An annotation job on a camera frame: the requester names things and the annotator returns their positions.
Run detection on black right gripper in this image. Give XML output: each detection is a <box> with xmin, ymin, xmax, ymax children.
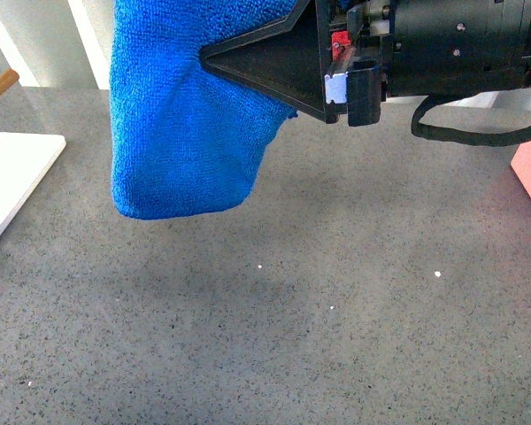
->
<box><xmin>317</xmin><ymin>1</ymin><xmax>531</xmax><ymax>126</ymax></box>

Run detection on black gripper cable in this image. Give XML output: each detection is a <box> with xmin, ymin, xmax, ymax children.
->
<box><xmin>410</xmin><ymin>94</ymin><xmax>531</xmax><ymax>147</ymax></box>

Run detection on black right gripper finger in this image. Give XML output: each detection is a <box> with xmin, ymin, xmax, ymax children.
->
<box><xmin>199</xmin><ymin>0</ymin><xmax>336</xmax><ymax>123</ymax></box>

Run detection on blue microfiber cloth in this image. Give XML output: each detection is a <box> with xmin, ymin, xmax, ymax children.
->
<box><xmin>109</xmin><ymin>1</ymin><xmax>296</xmax><ymax>220</ymax></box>

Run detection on white rack base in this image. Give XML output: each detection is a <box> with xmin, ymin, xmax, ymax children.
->
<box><xmin>0</xmin><ymin>132</ymin><xmax>66</xmax><ymax>235</ymax></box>

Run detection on white pleated curtain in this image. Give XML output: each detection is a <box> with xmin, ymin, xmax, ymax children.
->
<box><xmin>0</xmin><ymin>0</ymin><xmax>113</xmax><ymax>90</ymax></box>

